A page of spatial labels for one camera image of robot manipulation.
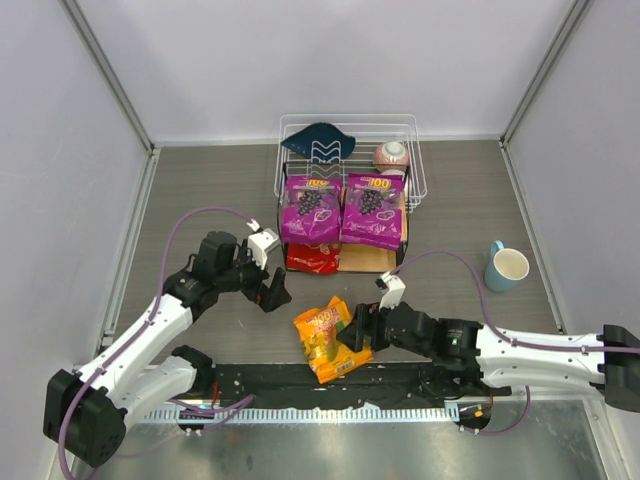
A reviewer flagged orange candy bag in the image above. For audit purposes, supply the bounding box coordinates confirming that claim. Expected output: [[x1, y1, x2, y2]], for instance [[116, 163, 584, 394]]
[[293, 296, 373, 384]]

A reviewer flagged red fruit candy bag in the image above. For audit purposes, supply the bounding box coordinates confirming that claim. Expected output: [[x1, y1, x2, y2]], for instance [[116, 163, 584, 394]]
[[286, 244, 341, 275]]

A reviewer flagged purple blackcurrant candy bag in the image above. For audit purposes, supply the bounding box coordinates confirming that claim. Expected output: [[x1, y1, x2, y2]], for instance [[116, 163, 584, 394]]
[[280, 176, 342, 245]]

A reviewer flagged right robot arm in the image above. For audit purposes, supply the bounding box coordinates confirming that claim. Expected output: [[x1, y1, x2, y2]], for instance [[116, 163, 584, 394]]
[[337, 302, 639, 412]]

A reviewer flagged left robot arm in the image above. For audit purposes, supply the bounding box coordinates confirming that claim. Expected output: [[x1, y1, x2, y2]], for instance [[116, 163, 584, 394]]
[[43, 229, 291, 473]]

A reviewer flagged black wooden two-tier shelf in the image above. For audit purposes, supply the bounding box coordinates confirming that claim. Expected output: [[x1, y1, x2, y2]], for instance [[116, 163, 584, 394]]
[[277, 169, 409, 273]]

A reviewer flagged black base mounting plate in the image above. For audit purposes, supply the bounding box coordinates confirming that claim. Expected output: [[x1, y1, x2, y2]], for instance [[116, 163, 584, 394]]
[[179, 362, 512, 410]]

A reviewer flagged light blue mug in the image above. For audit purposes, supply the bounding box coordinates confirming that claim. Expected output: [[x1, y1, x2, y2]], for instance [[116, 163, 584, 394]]
[[484, 240, 530, 293]]

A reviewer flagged dark blue leaf plate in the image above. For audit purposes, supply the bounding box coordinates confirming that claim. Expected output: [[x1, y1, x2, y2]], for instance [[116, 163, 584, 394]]
[[280, 122, 356, 164]]

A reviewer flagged pink patterned bowl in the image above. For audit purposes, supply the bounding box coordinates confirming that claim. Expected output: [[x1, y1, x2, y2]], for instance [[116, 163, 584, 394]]
[[373, 141, 410, 174]]

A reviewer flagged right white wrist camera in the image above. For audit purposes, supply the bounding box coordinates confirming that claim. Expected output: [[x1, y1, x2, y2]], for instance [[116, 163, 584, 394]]
[[376, 271, 406, 310]]

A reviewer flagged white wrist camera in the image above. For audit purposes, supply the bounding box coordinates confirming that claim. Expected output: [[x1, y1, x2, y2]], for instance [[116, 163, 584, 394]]
[[376, 271, 406, 310], [247, 219, 280, 270]]

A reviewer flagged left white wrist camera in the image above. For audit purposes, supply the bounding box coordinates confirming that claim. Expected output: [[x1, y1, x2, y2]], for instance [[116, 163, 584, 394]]
[[247, 219, 280, 270]]

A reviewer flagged white slotted cable duct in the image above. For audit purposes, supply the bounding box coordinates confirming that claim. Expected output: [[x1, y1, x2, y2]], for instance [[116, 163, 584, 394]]
[[140, 404, 459, 427]]

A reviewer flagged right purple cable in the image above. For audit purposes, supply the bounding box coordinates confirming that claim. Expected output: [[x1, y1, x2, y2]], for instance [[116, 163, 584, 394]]
[[389, 249, 640, 436]]

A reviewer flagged white wire dish rack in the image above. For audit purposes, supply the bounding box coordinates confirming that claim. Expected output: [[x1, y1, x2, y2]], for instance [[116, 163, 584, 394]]
[[273, 113, 427, 213]]

